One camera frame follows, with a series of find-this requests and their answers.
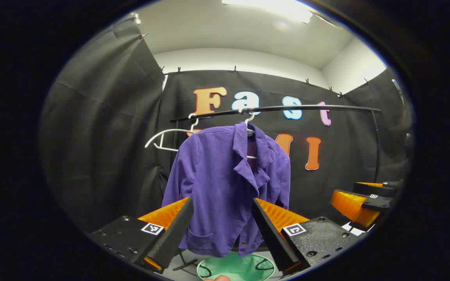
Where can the green laundry hamper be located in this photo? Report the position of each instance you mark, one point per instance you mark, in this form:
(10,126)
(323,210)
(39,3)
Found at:
(236,269)

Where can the row of small black clips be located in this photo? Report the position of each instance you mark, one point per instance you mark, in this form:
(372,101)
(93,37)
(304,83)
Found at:
(234,70)

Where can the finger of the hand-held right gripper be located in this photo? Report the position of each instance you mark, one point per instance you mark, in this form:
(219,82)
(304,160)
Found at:
(373,189)
(379,203)

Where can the black metal clothes rack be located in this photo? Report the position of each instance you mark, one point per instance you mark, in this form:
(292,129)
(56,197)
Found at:
(307,107)

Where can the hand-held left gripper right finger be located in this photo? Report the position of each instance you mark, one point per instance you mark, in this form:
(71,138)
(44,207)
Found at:
(274,238)

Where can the white plastic hanger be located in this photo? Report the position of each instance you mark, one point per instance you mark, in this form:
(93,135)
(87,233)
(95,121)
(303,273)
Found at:
(162,134)
(250,119)

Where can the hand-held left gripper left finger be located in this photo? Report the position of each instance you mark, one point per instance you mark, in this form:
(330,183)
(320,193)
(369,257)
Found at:
(174,234)

